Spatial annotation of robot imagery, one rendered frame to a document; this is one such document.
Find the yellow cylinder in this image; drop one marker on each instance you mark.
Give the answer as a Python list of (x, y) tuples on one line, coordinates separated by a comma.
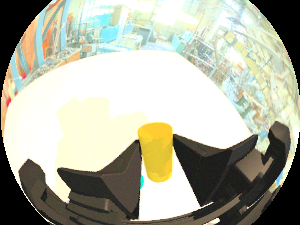
[(157, 150)]

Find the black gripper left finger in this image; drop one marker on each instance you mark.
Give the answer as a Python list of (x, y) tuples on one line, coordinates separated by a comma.
[(120, 180)]

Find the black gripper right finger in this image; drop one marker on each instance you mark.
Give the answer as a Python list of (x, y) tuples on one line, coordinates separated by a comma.
[(205, 166)]

